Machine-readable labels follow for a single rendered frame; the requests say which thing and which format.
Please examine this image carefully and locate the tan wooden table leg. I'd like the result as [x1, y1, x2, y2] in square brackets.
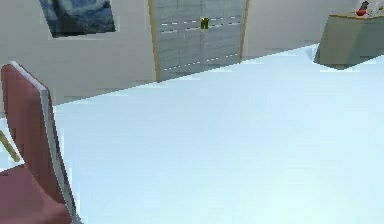
[0, 129, 22, 163]

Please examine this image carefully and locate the dark red chair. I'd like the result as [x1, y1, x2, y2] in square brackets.
[0, 61, 83, 224]

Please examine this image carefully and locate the red round object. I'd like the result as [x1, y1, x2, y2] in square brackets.
[356, 0, 370, 17]

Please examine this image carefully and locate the olive green cabinet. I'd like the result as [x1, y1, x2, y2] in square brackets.
[313, 10, 384, 70]

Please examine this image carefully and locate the grey room door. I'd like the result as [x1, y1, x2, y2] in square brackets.
[148, 0, 251, 83]

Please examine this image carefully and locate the blue framed wall picture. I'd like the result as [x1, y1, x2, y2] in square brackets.
[38, 0, 117, 39]

